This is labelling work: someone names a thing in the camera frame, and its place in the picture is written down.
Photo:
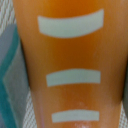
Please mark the orange bread loaf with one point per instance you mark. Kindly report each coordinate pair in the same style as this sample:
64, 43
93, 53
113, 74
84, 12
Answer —
76, 53

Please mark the woven beige placemat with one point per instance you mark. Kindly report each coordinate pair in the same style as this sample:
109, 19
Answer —
16, 107

